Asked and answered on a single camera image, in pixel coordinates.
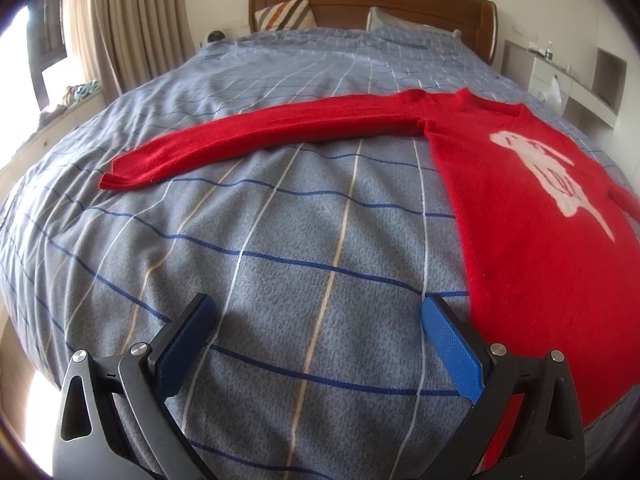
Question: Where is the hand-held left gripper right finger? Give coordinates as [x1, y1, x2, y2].
[420, 295, 587, 480]

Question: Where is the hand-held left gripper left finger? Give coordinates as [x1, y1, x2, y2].
[51, 293, 218, 480]

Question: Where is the red sweater with white print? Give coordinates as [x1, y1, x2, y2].
[98, 87, 640, 476]

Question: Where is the pile of clothes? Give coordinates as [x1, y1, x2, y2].
[60, 80, 101, 108]

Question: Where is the blue plaid blanket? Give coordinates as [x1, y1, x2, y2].
[0, 27, 640, 480]

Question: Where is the white window bench cabinet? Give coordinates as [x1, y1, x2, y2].
[0, 95, 108, 186]

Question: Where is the white plastic bag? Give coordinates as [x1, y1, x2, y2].
[539, 74, 563, 108]

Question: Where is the white built-in desk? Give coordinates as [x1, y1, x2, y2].
[502, 39, 628, 131]

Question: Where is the beige curtain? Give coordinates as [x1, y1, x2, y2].
[62, 0, 196, 98]

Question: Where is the grey pillow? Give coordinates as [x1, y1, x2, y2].
[366, 6, 463, 38]

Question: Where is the striped cushion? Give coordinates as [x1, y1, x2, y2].
[254, 0, 318, 33]

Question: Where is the dark framed window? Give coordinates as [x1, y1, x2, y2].
[0, 0, 68, 111]

